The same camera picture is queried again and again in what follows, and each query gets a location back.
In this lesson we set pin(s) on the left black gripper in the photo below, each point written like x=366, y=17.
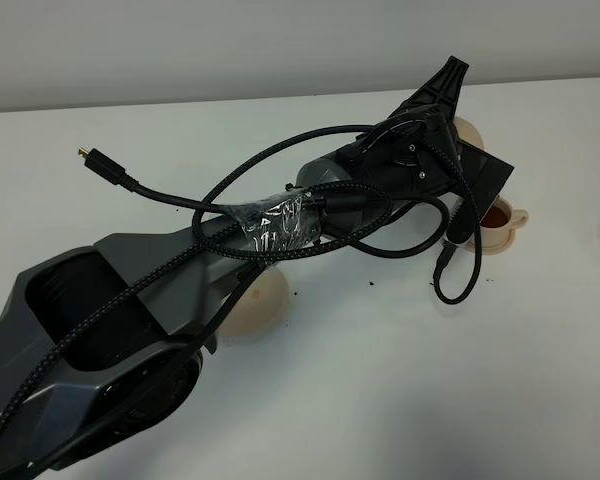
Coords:
x=407, y=151

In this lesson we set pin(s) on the tan teapot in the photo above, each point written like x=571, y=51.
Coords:
x=468, y=132

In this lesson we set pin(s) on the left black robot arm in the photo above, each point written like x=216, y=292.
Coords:
x=103, y=342

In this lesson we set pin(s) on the tan teapot saucer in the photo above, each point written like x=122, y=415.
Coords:
x=259, y=308

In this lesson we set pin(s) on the near tan teacup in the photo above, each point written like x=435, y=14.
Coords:
x=500, y=219

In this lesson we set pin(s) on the near tan saucer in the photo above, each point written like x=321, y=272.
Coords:
x=493, y=249

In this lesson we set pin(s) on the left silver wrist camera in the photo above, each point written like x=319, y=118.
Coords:
x=486, y=175

